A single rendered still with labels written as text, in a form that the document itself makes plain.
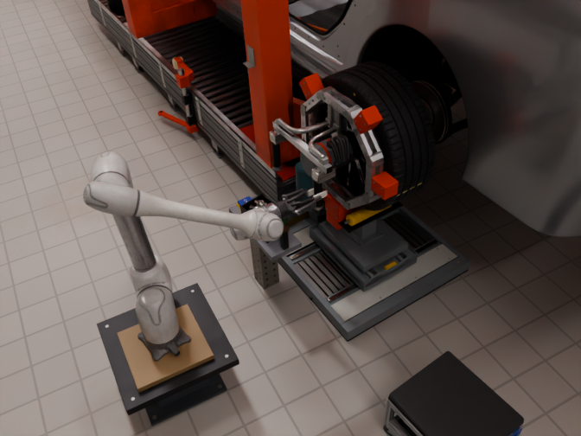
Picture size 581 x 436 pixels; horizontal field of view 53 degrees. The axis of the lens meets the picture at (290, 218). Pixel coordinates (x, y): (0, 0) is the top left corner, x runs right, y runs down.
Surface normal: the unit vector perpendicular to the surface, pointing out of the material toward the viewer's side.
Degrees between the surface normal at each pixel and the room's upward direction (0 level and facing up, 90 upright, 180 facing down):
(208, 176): 0
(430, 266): 0
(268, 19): 90
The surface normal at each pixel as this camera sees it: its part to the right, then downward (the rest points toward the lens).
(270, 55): 0.54, 0.55
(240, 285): -0.04, -0.73
